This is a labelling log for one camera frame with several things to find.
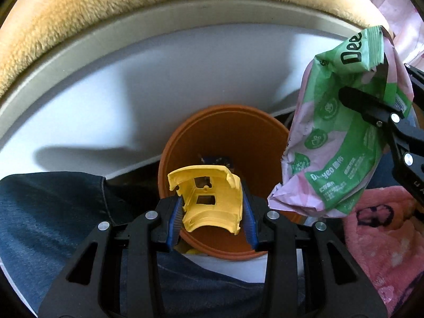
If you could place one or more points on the yellow plastic shell part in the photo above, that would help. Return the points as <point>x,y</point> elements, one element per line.
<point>205,202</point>

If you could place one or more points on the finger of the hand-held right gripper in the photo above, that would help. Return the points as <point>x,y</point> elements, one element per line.
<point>381,112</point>
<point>415,76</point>

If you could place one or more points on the tan fluffy cushion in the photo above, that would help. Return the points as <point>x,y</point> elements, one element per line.
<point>142,16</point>

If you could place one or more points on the green pink wipes packet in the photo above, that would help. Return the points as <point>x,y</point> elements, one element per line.
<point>334,132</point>

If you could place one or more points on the pink fleece blanket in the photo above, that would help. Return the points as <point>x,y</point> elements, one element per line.
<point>387,238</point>

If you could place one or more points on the pale pink curtain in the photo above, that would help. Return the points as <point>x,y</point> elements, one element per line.
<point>402,16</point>

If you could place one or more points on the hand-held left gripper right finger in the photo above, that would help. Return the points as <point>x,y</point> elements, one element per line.
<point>249,226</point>

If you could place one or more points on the white board with beige edge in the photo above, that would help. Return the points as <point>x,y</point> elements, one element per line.
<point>99,106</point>

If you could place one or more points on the dark blue item in bin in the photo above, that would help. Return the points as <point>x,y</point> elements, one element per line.
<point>218,161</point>

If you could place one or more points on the blue jeans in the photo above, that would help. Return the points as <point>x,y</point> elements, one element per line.
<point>43,218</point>

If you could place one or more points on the orange plastic bin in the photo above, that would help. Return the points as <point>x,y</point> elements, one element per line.
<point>218,132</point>

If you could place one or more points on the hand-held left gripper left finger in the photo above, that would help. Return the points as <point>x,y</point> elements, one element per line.
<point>176,221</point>

